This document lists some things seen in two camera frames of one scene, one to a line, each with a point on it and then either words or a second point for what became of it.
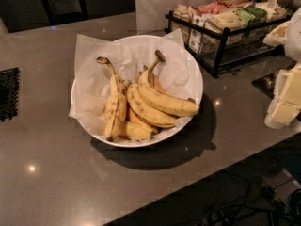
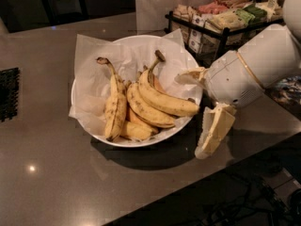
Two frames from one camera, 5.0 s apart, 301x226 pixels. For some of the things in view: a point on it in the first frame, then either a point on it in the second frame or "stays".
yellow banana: [183, 107] stays
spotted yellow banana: [116, 105] stays
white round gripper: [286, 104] to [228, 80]
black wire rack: [221, 49] stays
